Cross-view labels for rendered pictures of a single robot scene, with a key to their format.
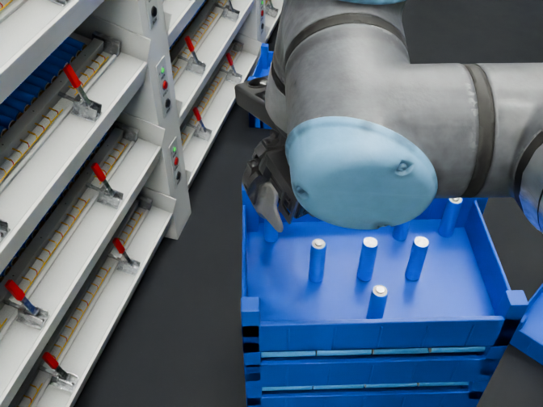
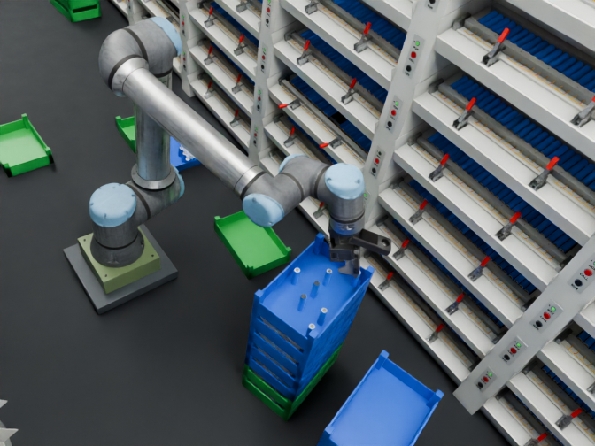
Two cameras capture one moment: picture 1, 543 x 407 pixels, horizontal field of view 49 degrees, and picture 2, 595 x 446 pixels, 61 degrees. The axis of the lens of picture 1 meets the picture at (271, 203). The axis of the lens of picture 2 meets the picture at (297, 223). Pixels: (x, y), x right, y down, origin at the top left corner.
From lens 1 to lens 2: 1.34 m
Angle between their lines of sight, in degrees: 74
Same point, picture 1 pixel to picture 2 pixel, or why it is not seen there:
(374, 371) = not seen: hidden behind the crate
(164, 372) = (371, 336)
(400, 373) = not seen: hidden behind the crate
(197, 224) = (459, 411)
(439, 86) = (293, 169)
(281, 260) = (340, 280)
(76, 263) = (418, 280)
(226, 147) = not seen: outside the picture
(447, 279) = (289, 318)
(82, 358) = (390, 296)
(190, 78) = (552, 412)
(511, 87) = (282, 177)
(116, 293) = (418, 326)
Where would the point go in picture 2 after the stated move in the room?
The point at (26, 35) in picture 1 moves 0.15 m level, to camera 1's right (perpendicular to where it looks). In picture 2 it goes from (473, 214) to (450, 242)
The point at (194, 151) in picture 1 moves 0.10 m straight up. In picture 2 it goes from (514, 428) to (529, 417)
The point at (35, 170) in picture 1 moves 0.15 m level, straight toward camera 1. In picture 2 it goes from (442, 242) to (397, 232)
